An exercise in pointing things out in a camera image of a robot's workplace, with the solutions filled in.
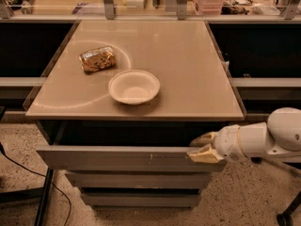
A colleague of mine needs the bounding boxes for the black office chair base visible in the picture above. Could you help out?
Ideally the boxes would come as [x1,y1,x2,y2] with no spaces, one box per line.
[250,156,301,226]

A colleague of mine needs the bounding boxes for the black floor cable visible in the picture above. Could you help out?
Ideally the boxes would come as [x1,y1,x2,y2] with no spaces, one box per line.
[0,143,72,226]

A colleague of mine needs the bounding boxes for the grey top drawer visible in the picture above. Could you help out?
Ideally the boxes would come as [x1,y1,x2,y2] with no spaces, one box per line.
[36,120,228,173]

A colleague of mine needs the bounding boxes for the grey metal post right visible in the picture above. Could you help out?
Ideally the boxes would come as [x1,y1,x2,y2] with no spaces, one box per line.
[176,0,187,20]

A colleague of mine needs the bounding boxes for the dark objects on shelf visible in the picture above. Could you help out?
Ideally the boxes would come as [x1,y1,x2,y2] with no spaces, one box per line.
[8,0,35,14]

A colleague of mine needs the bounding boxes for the grey middle drawer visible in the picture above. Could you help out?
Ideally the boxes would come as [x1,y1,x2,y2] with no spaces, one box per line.
[66,171,211,189]

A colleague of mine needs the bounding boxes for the grey bottom drawer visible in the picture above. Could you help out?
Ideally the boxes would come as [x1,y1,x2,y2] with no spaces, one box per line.
[81,193,200,207]

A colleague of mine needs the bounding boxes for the grey metal post left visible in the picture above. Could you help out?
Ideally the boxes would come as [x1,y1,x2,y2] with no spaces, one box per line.
[103,0,116,20]

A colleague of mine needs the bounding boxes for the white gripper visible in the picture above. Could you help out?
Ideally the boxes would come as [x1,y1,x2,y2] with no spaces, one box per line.
[187,125,245,164]

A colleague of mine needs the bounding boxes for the grey drawer cabinet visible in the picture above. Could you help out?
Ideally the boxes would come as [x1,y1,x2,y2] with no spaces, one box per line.
[26,21,244,196]

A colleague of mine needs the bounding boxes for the wrapped snack package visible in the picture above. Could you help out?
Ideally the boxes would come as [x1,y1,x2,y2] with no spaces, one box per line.
[79,46,116,73]

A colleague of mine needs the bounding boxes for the white paper bowl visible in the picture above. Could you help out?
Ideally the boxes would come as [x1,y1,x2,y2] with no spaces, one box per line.
[108,70,160,105]

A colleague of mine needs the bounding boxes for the grey metal post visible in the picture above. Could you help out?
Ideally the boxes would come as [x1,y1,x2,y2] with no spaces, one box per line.
[176,0,187,20]
[103,0,116,20]

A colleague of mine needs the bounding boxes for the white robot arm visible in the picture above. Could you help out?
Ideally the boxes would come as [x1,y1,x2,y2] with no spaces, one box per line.
[187,107,301,164]

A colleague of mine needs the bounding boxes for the grey drawer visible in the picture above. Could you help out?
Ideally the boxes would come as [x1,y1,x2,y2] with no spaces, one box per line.
[66,171,211,189]
[36,120,228,173]
[81,193,200,207]

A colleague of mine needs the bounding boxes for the black table leg frame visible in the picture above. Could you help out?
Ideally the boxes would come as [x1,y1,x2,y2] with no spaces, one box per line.
[0,169,54,226]

